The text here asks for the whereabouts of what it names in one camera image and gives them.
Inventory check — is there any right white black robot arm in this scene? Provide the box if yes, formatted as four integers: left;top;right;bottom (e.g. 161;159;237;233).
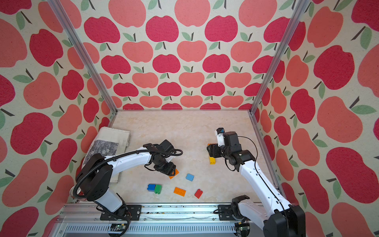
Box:
207;128;306;237

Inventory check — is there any aluminium frame post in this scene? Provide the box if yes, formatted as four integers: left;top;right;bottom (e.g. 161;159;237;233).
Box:
249;0;311;117
47;0;118;115

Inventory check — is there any right aluminium frame post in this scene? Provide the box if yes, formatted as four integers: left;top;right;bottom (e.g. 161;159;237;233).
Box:
249;0;311;117

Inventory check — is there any blue lego brick left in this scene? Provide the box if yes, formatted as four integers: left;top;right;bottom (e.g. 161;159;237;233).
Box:
147;184;156;192

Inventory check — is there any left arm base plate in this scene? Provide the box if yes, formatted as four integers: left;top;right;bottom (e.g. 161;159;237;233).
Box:
100;204;142;221

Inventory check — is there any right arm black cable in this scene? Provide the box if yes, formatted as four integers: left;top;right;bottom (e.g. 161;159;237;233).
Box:
224;135;292;226

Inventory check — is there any light blue lego brick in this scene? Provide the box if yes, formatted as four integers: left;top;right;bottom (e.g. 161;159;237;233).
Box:
186;173;194;182

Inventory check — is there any front aluminium rail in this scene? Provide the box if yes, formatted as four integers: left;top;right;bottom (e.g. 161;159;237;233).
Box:
49;203;265;237

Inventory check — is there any yellow square lego brick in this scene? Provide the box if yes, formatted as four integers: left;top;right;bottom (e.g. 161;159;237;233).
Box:
209;157;216;165

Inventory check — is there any orange lego plate bottom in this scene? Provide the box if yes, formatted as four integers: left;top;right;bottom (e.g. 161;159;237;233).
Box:
173;187;186;197

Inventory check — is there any folded beige printed cloth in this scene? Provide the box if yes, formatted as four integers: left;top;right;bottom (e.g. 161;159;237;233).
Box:
81;126;130;168

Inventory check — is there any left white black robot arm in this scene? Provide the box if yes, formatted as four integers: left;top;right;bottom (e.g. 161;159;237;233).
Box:
71;140;183;214

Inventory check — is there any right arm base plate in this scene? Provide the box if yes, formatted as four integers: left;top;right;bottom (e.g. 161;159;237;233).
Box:
218;204;259;222

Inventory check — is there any left aluminium frame post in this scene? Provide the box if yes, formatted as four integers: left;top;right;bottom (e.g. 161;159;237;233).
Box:
47;0;118;115

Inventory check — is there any red lego brick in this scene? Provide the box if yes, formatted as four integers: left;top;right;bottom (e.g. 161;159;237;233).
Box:
194;189;203;199

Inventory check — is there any green lego brick left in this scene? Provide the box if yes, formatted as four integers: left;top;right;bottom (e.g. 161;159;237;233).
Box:
154;184;162;194

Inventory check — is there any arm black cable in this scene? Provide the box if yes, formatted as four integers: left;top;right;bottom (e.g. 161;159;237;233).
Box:
224;135;292;226
72;149;184;202

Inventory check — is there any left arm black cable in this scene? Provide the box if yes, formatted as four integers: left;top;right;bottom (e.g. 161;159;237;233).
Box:
72;149;184;202

